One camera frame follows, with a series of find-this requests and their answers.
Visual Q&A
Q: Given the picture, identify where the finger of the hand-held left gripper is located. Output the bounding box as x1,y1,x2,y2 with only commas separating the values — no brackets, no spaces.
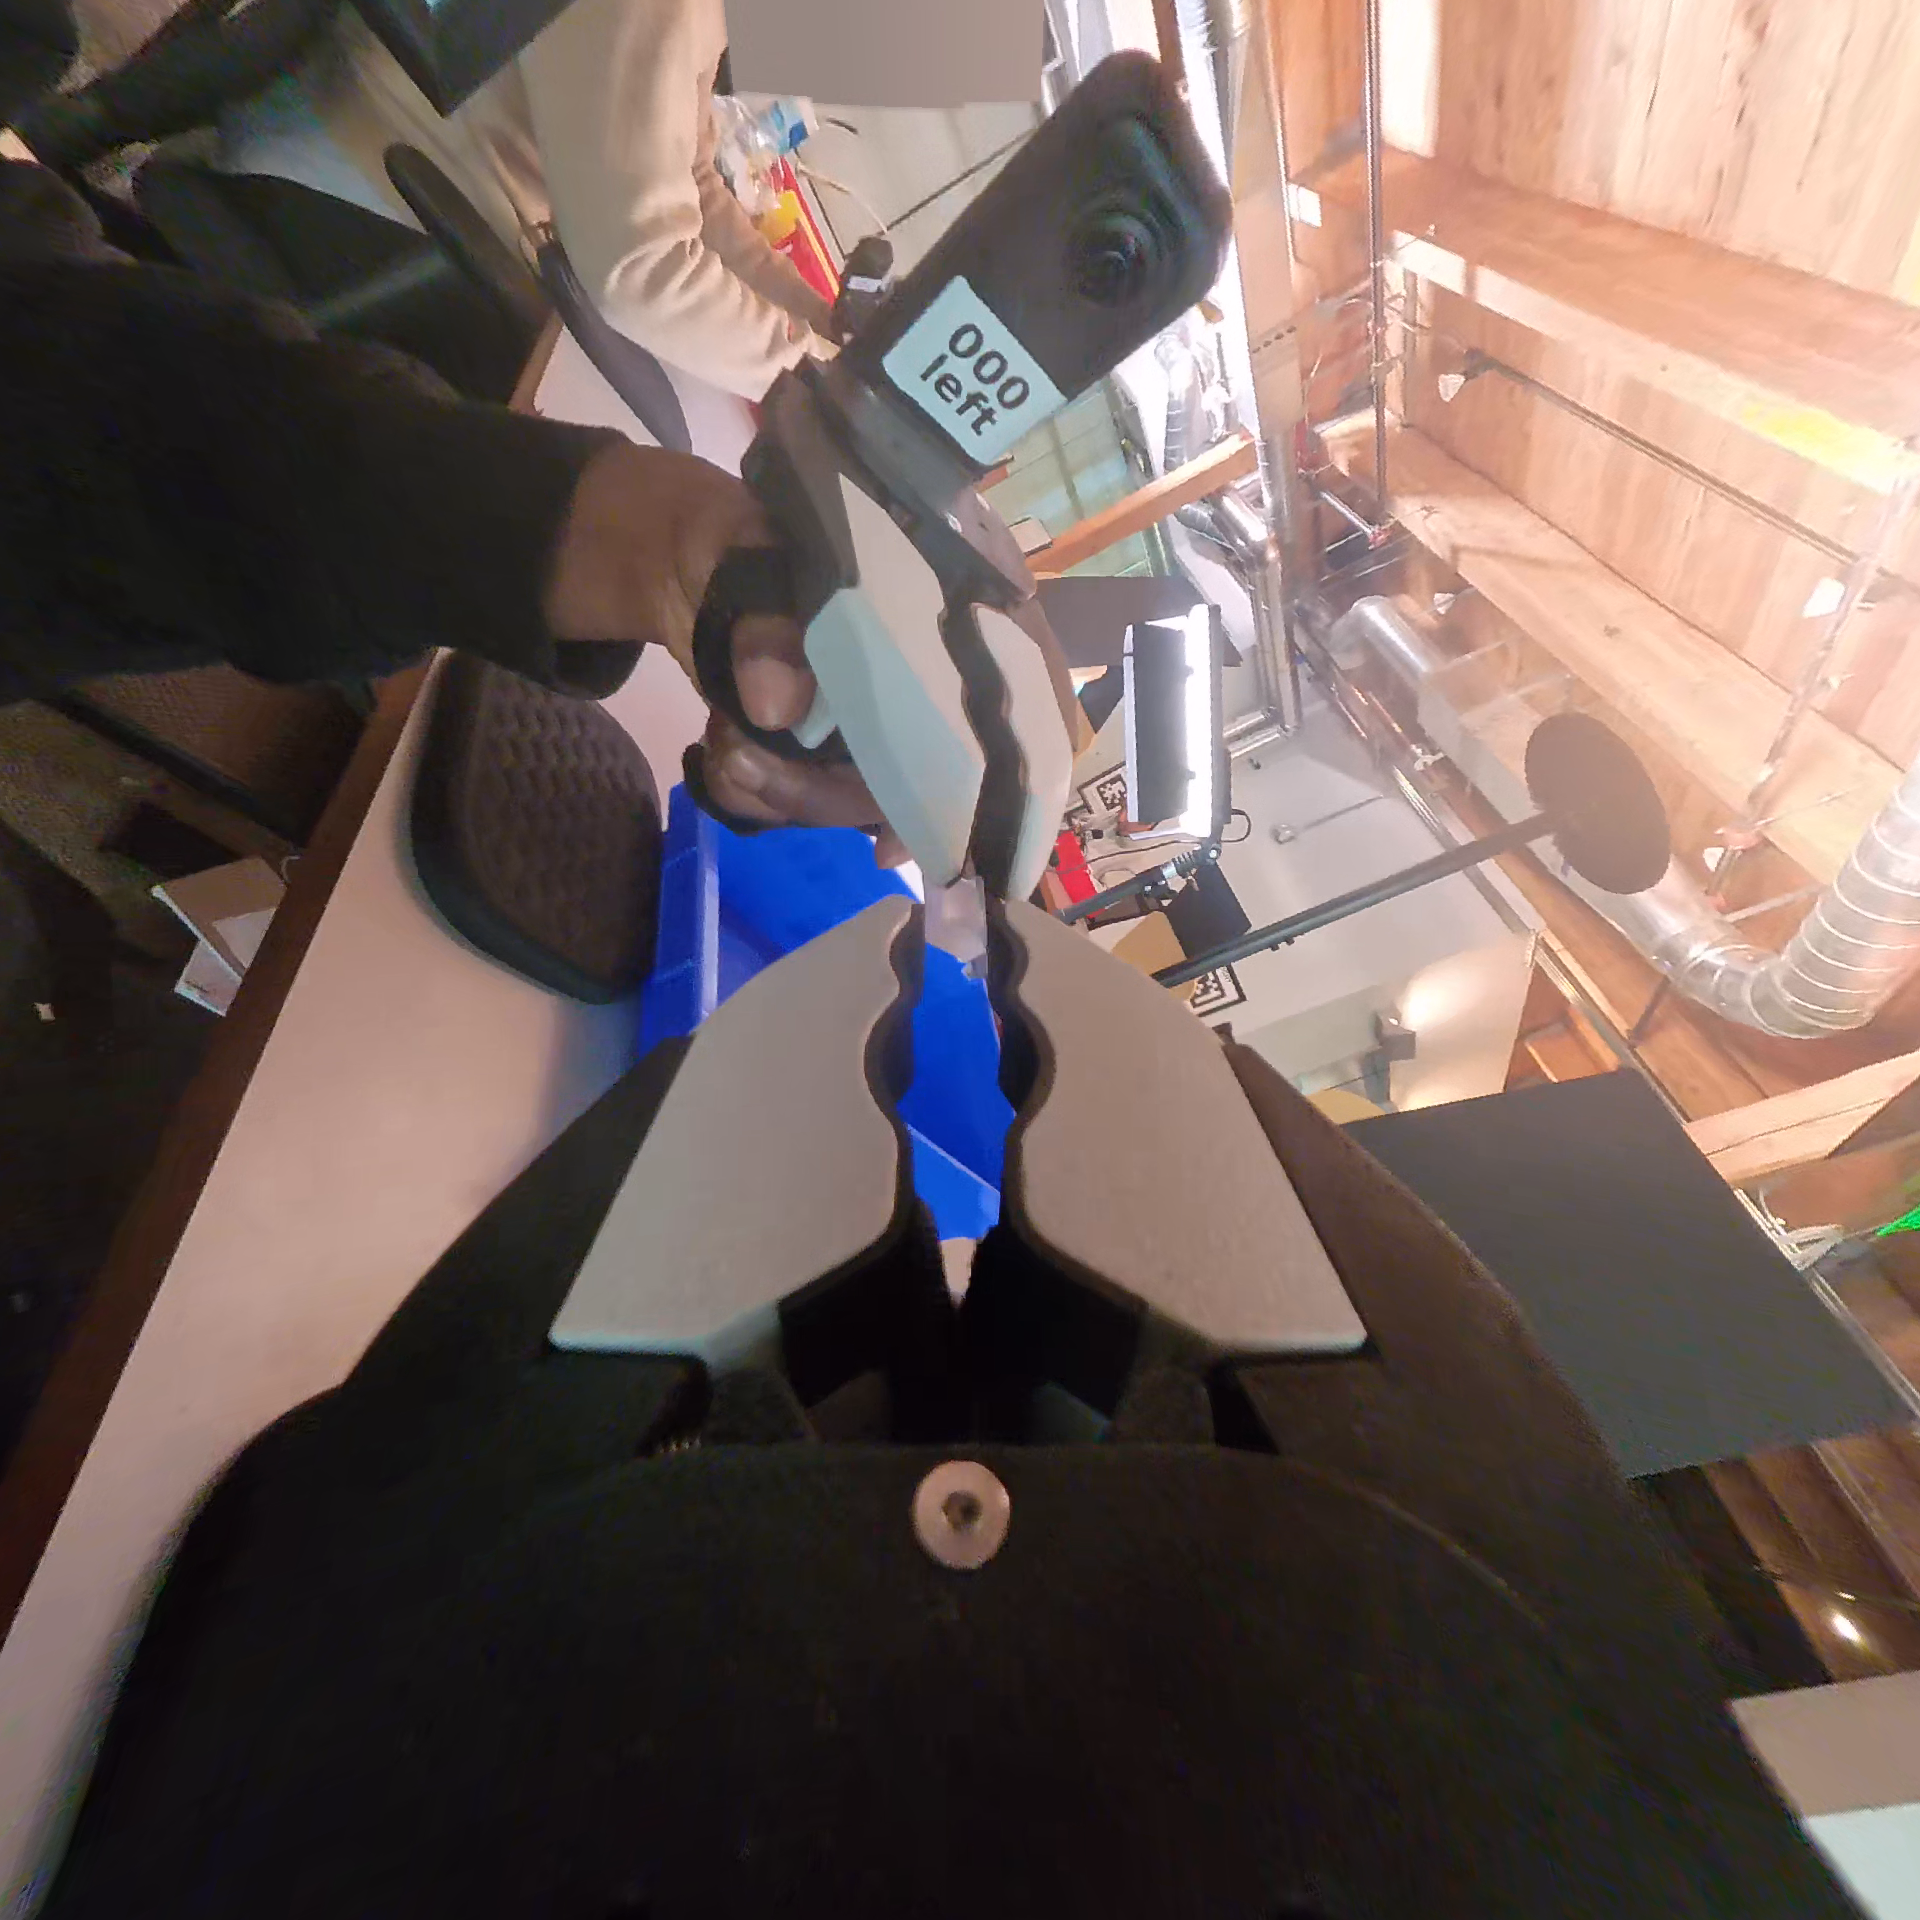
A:
791,479,991,890
967,600,1081,904

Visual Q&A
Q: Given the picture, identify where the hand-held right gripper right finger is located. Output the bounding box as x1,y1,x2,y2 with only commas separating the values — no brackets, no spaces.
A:
972,900,1370,1433

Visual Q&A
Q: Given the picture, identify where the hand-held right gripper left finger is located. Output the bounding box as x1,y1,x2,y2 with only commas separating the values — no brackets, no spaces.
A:
546,896,934,1369

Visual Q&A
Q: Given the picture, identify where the blue plastic bin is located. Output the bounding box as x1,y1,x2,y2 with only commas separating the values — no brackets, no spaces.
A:
638,780,1020,1242

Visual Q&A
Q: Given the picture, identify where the person's left forearm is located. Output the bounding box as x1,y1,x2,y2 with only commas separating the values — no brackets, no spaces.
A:
0,159,647,707

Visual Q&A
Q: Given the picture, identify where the person's left hand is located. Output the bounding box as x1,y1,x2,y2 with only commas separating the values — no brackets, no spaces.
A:
543,440,909,874

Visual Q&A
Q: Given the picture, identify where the LED panel light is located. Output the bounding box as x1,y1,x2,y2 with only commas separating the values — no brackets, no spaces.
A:
1117,603,1234,836

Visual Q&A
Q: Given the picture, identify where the black mesh pad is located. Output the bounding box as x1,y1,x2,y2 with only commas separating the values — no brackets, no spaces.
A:
407,652,666,1009

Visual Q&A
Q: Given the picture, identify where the black flat panel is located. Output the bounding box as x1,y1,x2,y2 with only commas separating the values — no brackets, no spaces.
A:
1345,1067,1913,1480

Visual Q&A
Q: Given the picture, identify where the black office chair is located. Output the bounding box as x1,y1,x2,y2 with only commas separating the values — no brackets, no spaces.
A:
381,141,695,452

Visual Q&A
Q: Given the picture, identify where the black disc on pole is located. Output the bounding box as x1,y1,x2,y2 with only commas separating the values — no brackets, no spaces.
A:
1153,709,1671,992

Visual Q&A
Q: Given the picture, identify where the framed tag sign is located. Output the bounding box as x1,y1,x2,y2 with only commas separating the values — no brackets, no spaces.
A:
351,0,578,119

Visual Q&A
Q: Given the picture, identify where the black printed sweatshirt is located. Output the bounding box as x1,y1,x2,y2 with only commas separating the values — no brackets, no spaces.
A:
0,0,167,303

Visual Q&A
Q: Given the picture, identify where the wooden support post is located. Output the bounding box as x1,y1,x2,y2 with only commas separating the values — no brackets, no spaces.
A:
1031,432,1260,578

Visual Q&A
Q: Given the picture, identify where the silver ribbed flexible duct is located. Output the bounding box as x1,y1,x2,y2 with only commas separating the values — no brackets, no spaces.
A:
1642,757,1920,1041

